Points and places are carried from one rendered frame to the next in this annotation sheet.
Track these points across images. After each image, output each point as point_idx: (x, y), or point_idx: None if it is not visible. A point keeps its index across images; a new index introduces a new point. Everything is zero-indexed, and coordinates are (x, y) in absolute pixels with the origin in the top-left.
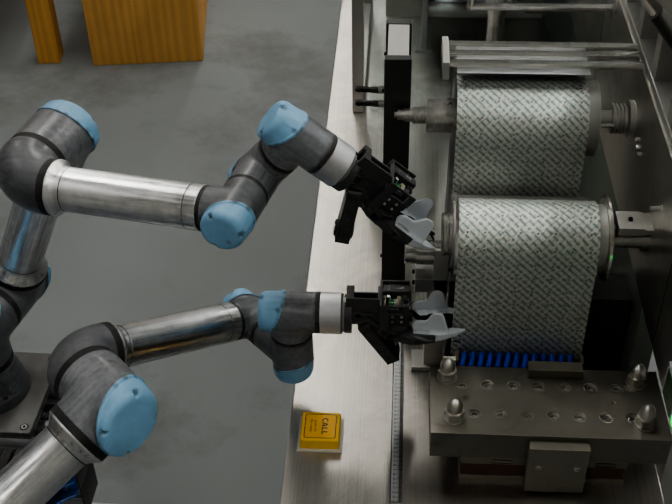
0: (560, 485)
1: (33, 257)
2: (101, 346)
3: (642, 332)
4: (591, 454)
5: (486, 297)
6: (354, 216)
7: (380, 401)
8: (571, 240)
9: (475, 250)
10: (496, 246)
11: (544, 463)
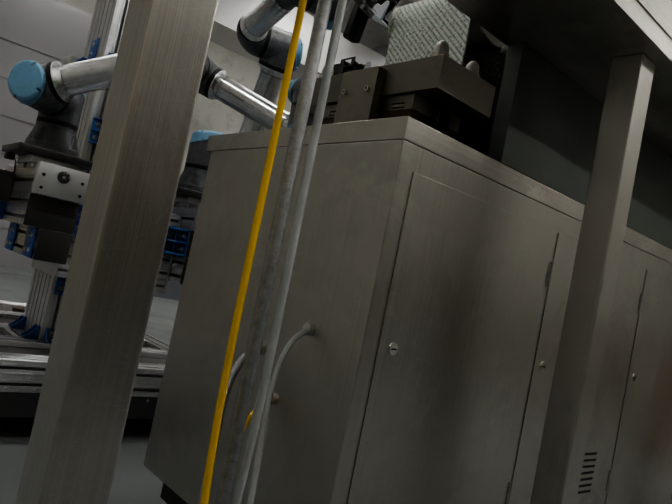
0: (355, 114)
1: (249, 123)
2: None
3: (506, 78)
4: (385, 85)
5: (403, 52)
6: (355, 13)
7: None
8: None
9: (404, 12)
10: (416, 7)
11: (349, 87)
